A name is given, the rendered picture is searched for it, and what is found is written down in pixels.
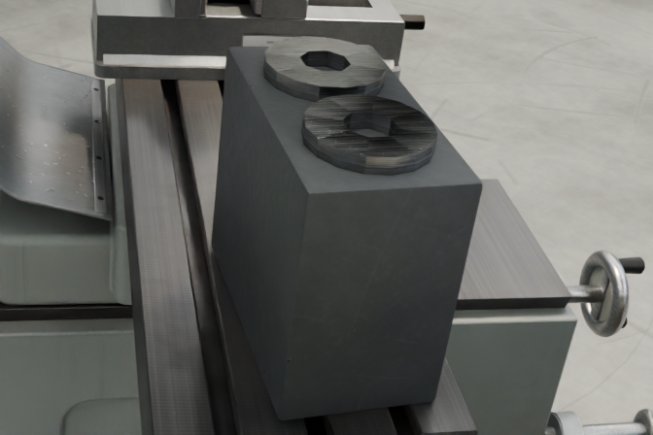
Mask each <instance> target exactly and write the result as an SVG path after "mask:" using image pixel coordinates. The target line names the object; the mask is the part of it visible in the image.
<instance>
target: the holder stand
mask: <svg viewBox="0 0 653 435"><path fill-rule="evenodd" d="M482 187H483V185H482V181H481V180H480V179H479V178H478V176H477V175H476V174H475V173H474V171H473V170H472V169H471V168H470V167H469V165H468V164H467V163H466V162H465V160H464V159H463V158H462V156H461V155H460V154H459V153H458V152H457V150H456V149H455V148H454V147H453V145H452V144H451V143H450V142H449V140H448V139H447V138H446V137H445V136H444V134H443V133H442V132H441V131H440V129H439V128H438V127H437V126H436V124H435V123H434V122H433V121H432V119H431V118H430V117H429V116H428V114H427V113H426V112H425V111H424V109H423V108H422V107H421V106H420V104H419V103H418V102H417V101H416V100H415V98H414V97H413V96H412V95H411V93H410V92H409V91H408V90H407V88H406V87H405V86H404V85H403V84H402V82H401V81H400V80H399V79H398V77H397V76H396V75H395V73H394V72H393V71H392V70H391V68H390V67H389V66H388V65H387V64H386V62H385V61H384V60H383V59H382V57H381V56H380V55H379V54H378V52H377V51H376V50H375V49H374V48H373V47H372V46H370V45H356V44H354V43H351V42H346V41H342V40H337V39H333V38H326V37H312V36H305V37H295V38H288V39H285V40H282V41H279V42H277V43H274V44H272V45H271V46H270V47H230V48H228V50H227V52H226V63H225V75H224V87H223V110H222V123H221V135H220V147H219V159H218V172H217V183H216V196H215V209H214V220H213V233H212V245H211V246H212V249H213V251H214V254H215V256H216V259H217V261H218V263H219V266H220V268H221V271H222V274H223V278H224V280H225V283H226V285H227V288H228V291H229V293H230V296H231V298H232V301H233V304H234V306H235V309H236V311H237V314H238V316H239V318H240V321H241V323H242V326H243V328H244V331H245V334H246V336H247V339H248V341H249V344H250V347H251V349H252V352H253V354H254V357H255V359H256V362H257V365H258V369H259V371H260V373H261V376H262V378H263V381H264V383H265V386H266V389H267V391H268V394H269V396H270V399H271V401H272V404H273V407H274V409H275V412H276V414H277V417H278V419H279V420H289V419H297V418H310V417H318V416H326V415H334V414H342V413H350V412H357V411H365V410H372V409H380V408H388V407H395V406H403V405H411V404H419V403H427V402H431V401H433V400H434V399H435V397H436V392H437V389H438V384H439V380H440V375H441V371H442V366H443V362H444V358H445V353H446V350H447V345H448V341H449V336H450V332H451V327H452V323H453V318H454V314H455V310H456V306H457V301H458V297H459V292H460V288H461V283H462V279H463V274H464V267H465V263H466V258H467V254H468V249H469V245H470V240H471V236H472V231H473V227H474V222H475V219H476V214H477V210H478V205H479V201H480V196H481V192H482Z"/></svg>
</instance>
